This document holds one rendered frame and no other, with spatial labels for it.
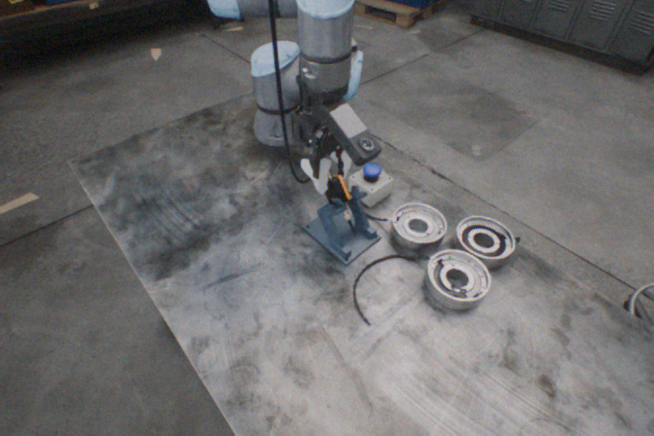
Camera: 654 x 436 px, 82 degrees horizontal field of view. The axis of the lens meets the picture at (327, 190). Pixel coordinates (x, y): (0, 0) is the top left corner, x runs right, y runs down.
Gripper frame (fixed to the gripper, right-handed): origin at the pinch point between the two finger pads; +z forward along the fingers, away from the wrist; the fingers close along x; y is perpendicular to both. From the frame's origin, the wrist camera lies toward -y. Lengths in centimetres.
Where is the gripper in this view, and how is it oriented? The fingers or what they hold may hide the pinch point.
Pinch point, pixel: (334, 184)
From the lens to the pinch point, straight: 70.5
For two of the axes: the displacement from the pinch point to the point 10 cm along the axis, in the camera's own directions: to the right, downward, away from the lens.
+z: 0.0, 7.3, 6.8
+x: -7.3, 4.6, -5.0
